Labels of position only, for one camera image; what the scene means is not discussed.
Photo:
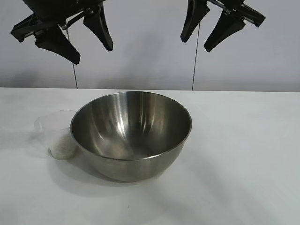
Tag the stainless steel mixing bowl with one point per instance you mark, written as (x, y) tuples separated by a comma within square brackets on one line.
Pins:
[(131, 131)]

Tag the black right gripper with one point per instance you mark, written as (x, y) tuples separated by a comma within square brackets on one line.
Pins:
[(248, 12)]

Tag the white rice grains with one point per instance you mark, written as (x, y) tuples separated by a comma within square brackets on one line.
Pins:
[(62, 150)]

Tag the clear plastic measuring cup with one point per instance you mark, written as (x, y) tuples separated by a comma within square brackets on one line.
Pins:
[(56, 126)]

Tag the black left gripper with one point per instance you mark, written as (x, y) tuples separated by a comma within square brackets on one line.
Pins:
[(58, 9)]

